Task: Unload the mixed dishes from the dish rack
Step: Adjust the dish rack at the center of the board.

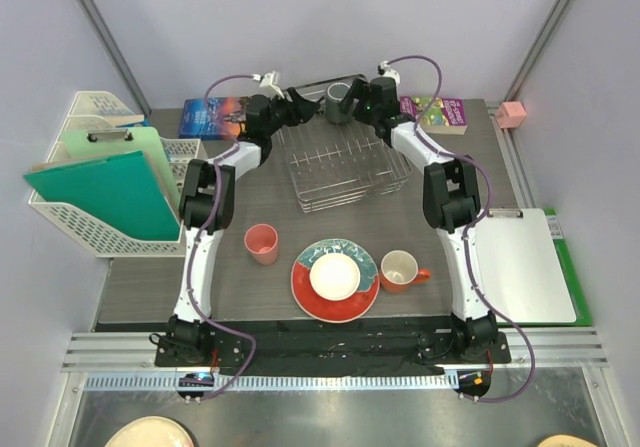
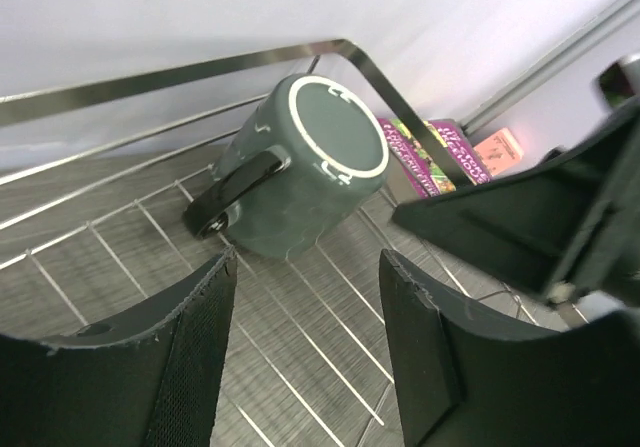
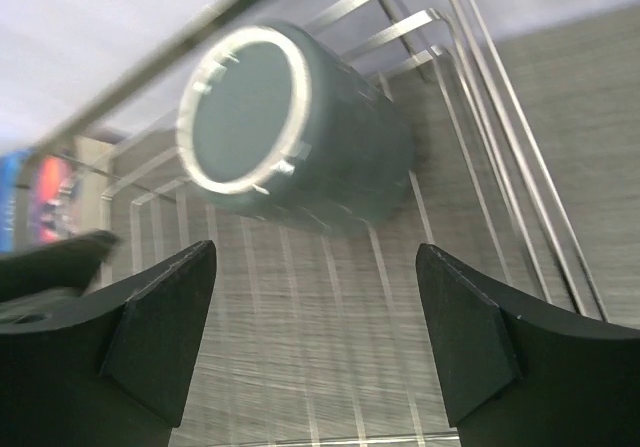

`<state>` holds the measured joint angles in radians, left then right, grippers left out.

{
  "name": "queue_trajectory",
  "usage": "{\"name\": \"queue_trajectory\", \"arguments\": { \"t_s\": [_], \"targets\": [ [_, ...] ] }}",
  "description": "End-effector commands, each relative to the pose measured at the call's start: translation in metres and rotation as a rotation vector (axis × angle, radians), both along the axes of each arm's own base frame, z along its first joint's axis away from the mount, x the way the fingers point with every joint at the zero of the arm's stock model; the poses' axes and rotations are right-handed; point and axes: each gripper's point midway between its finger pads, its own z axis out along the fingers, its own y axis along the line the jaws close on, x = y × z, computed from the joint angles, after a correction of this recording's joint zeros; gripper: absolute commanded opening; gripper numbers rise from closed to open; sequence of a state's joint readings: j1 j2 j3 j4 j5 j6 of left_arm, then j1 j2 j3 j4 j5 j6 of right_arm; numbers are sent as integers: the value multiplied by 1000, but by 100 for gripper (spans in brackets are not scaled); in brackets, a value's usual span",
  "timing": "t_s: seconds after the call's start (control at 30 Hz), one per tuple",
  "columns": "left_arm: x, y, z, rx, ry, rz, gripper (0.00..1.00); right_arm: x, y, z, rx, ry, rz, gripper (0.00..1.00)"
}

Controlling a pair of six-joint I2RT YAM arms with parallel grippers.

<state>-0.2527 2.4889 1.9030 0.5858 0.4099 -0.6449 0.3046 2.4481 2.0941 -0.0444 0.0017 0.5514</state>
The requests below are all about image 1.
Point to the orange mug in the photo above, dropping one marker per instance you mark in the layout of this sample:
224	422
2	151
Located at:
399	270

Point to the red and teal floral plate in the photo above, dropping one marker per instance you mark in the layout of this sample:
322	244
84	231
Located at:
341	311

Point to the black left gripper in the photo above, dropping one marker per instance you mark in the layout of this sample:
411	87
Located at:
302	108

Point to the pink cube box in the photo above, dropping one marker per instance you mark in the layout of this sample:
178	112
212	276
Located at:
511	115

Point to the teal folder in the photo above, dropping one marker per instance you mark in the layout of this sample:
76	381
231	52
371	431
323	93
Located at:
122	190

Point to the pink cup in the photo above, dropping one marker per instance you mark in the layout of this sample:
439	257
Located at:
262	242

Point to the steel wire dish rack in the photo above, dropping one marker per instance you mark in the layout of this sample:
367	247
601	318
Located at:
332	164

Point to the tan round object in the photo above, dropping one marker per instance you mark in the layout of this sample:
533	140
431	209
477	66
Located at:
565	440

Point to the white clipboard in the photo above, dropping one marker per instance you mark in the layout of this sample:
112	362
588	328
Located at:
519	270

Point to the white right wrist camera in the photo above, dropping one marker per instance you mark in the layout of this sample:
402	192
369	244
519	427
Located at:
386	70

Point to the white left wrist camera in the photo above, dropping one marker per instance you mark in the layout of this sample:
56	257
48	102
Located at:
269	81

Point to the cream round object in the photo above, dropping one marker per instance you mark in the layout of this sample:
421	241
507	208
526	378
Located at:
152	431

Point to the white file organizer rack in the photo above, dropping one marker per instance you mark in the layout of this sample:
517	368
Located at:
100	110

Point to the white slotted cable duct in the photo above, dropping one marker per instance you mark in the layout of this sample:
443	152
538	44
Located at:
197	381

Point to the green board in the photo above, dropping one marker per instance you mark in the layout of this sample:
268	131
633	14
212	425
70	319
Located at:
574	286

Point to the orange bowl white inside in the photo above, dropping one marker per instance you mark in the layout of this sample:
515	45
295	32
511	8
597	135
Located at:
335	277

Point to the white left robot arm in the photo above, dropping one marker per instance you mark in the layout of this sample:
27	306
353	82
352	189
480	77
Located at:
206	209

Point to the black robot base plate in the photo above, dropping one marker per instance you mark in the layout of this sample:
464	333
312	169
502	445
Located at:
366	347

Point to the purple and green book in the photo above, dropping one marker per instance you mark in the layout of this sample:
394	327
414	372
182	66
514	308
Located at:
446	116

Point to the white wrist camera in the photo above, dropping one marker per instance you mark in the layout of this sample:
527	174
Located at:
386	70
269	81

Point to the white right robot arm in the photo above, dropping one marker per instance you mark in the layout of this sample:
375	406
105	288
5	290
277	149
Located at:
451	205

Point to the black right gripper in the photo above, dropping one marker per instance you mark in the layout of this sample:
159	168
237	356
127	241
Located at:
354	92

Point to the blue sunset cover book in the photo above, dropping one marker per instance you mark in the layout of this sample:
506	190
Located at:
222	119

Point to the light green clipboard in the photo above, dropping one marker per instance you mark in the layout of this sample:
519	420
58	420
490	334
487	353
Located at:
93	143

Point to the grey mug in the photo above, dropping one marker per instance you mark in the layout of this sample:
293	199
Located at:
334	94

